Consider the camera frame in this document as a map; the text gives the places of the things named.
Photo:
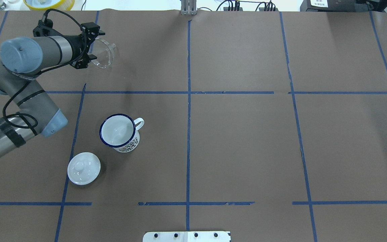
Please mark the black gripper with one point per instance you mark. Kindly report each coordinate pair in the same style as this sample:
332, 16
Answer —
77, 49

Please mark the clear plastic funnel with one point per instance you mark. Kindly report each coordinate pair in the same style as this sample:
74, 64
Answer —
104, 52

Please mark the white enamel mug lid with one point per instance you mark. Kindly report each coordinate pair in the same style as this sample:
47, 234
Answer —
83, 168

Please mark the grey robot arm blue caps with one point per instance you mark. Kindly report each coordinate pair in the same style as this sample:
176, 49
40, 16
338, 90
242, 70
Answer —
30, 111

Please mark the white enamel mug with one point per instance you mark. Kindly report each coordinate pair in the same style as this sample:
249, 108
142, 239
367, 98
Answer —
121, 132

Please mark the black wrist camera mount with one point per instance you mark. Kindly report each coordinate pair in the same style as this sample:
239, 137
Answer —
44, 28

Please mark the aluminium frame post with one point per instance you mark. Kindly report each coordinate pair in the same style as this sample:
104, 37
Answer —
189, 7

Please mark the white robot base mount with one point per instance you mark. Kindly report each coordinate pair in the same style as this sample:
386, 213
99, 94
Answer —
187, 236

